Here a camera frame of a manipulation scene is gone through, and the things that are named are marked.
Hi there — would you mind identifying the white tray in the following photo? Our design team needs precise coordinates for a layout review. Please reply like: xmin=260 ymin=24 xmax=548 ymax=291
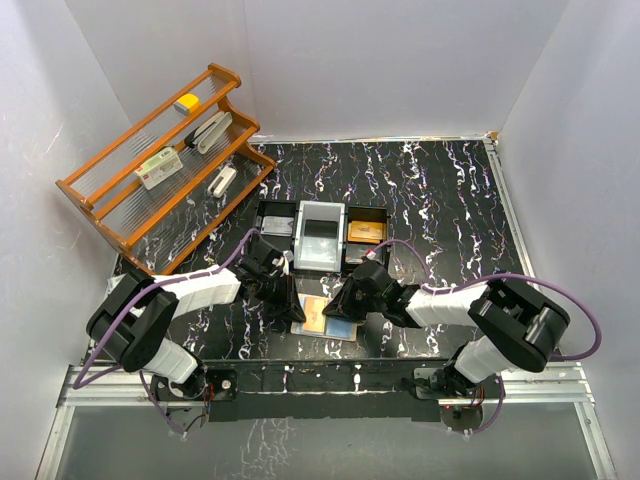
xmin=293 ymin=201 xmax=346 ymax=273

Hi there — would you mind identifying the yellow white tape measure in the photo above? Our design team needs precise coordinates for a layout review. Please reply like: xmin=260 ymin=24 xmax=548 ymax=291
xmin=173 ymin=93 xmax=200 ymax=116

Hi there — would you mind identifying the black right tray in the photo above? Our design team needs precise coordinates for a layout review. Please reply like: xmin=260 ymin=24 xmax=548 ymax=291
xmin=342 ymin=205 xmax=390 ymax=274

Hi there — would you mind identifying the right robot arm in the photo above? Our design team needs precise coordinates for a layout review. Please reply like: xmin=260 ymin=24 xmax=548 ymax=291
xmin=323 ymin=260 xmax=570 ymax=397

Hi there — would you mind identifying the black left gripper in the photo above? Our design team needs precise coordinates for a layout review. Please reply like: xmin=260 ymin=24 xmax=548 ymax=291
xmin=256 ymin=272 xmax=305 ymax=324

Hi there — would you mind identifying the white black stapler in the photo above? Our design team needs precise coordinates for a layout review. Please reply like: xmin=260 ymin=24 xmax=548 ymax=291
xmin=184 ymin=111 xmax=233 ymax=155

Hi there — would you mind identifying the aluminium frame rail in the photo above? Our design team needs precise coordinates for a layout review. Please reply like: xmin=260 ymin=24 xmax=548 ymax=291
xmin=37 ymin=360 xmax=617 ymax=479

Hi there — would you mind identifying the white staples box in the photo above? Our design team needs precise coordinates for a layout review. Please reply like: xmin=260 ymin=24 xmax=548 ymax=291
xmin=134 ymin=146 xmax=183 ymax=190

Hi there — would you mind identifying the small white stapler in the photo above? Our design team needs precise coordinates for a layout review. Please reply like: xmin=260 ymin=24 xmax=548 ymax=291
xmin=207 ymin=166 xmax=237 ymax=199

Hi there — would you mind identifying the silver card in left tray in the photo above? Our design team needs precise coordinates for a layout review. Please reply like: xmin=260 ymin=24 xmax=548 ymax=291
xmin=260 ymin=216 xmax=294 ymax=237

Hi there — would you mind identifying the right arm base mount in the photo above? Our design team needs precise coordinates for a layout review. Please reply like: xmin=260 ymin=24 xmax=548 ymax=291
xmin=400 ymin=367 xmax=498 ymax=404

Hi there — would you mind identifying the beige leather card holder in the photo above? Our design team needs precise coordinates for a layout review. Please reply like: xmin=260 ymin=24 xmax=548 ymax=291
xmin=290 ymin=294 xmax=358 ymax=342

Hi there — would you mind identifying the grey card in right tray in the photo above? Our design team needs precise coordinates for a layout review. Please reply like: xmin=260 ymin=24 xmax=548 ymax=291
xmin=345 ymin=243 xmax=373 ymax=265

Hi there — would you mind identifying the black left tray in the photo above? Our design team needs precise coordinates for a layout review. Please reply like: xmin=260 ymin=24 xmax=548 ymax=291
xmin=253 ymin=200 xmax=298 ymax=251

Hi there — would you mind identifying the white printed paper sheet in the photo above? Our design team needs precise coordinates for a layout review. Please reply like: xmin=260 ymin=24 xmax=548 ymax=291
xmin=106 ymin=275 xmax=122 ymax=294

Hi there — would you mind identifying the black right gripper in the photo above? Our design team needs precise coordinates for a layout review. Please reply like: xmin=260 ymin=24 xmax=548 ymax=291
xmin=324 ymin=275 xmax=385 ymax=322

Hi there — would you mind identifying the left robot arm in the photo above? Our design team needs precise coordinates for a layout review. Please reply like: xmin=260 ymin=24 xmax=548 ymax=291
xmin=86 ymin=229 xmax=306 ymax=399

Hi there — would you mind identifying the black tray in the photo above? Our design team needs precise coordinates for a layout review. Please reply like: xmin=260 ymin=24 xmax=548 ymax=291
xmin=253 ymin=200 xmax=298 ymax=251
xmin=342 ymin=205 xmax=390 ymax=274

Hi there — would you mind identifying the orange wooden shelf rack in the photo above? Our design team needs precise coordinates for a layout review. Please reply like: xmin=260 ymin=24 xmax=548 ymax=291
xmin=56 ymin=63 xmax=276 ymax=274

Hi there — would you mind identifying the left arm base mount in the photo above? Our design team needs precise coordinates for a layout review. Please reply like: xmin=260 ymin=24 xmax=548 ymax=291
xmin=151 ymin=369 xmax=238 ymax=403

